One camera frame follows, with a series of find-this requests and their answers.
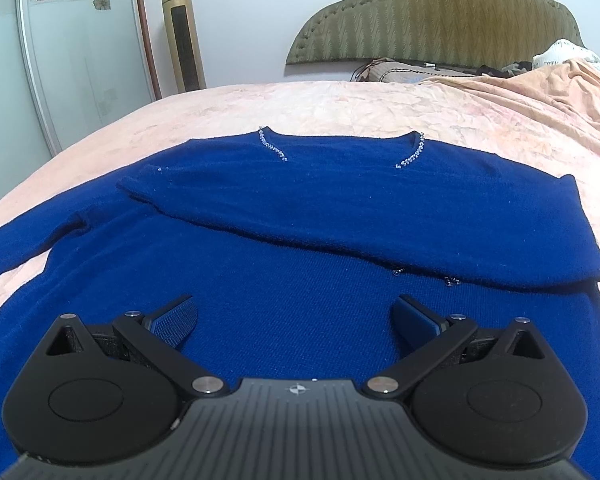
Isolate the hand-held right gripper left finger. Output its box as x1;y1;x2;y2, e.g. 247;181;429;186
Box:
46;295;232;404

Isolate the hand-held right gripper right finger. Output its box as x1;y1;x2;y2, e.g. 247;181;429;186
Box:
366;295;552;402

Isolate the blue knit sweater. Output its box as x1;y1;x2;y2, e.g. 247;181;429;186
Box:
0;129;600;480

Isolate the pink floral bed blanket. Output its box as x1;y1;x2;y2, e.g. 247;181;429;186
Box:
0;77;600;480

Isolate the brown patterned pillow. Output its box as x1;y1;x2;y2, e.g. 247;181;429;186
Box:
350;58;487;84

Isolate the dark crumpled clothing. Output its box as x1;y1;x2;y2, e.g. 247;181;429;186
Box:
477;62;537;79

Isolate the orange quilt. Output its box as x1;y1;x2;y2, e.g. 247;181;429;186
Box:
420;58;600;161

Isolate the gold tower fan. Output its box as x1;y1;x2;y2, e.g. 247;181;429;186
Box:
160;0;207;95

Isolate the brown wooden door trim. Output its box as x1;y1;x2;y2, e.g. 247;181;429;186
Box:
132;0;162;101

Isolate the white flower-print wardrobe door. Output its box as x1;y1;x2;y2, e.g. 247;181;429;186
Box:
0;0;147;161

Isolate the olive green padded headboard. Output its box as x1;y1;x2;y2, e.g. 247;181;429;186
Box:
285;0;584;66

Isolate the white printed cloth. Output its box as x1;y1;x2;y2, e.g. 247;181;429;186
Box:
532;39;600;84

